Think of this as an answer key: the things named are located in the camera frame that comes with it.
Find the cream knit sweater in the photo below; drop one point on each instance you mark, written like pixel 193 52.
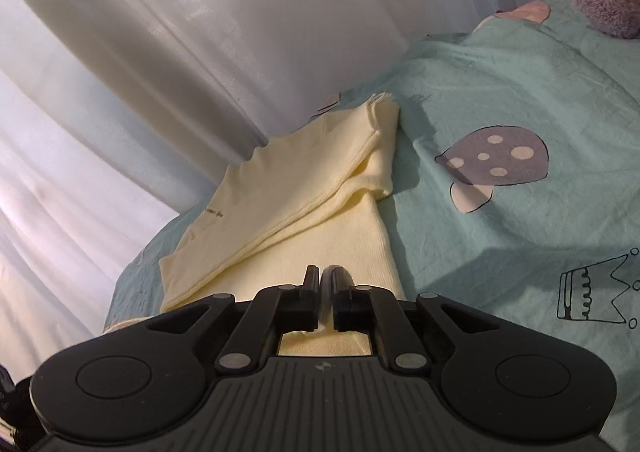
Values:
pixel 307 198

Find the teal mushroom print bedsheet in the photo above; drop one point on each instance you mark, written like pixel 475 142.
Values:
pixel 559 255

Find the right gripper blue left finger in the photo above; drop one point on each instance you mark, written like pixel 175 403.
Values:
pixel 310 298

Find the white sheer curtain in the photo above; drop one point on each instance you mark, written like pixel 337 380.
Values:
pixel 117 115

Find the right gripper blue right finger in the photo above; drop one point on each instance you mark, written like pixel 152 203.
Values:
pixel 335 292

